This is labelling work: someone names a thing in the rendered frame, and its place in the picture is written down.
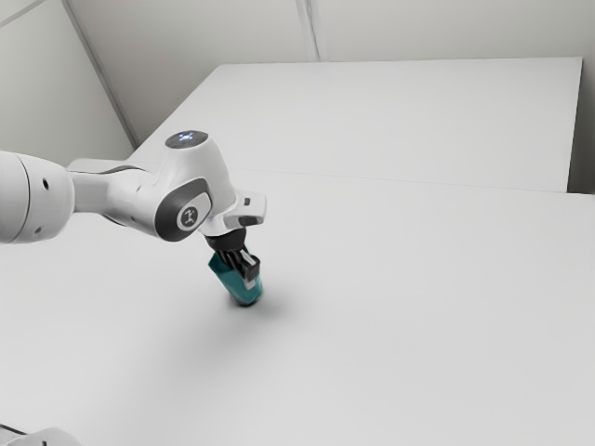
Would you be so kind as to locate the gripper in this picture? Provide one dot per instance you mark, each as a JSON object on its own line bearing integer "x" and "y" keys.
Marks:
{"x": 228, "y": 240}

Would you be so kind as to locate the teal faceted mug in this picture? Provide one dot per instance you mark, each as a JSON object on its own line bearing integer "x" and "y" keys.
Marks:
{"x": 239, "y": 290}

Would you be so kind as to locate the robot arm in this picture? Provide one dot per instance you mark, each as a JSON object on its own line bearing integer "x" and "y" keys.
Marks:
{"x": 186, "y": 186}

